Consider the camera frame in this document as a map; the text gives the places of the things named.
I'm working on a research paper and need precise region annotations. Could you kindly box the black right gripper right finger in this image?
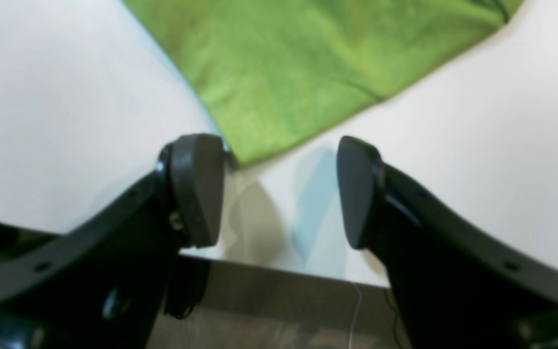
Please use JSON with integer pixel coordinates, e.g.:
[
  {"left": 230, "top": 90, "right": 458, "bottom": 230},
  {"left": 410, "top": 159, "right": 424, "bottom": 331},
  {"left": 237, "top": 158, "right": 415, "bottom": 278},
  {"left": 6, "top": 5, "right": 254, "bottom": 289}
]
[{"left": 336, "top": 136, "right": 558, "bottom": 349}]

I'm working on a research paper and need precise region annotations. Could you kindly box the green T-shirt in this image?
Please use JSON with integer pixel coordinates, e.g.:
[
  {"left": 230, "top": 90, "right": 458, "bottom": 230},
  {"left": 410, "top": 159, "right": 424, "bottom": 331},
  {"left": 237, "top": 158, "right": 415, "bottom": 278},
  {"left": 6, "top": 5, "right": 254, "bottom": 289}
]
[{"left": 125, "top": 0, "right": 523, "bottom": 166}]

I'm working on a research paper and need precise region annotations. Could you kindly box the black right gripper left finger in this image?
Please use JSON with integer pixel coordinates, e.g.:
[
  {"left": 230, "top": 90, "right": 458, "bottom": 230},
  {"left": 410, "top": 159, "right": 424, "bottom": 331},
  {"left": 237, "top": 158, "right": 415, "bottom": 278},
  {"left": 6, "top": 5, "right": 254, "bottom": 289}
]
[{"left": 0, "top": 133, "right": 225, "bottom": 349}]

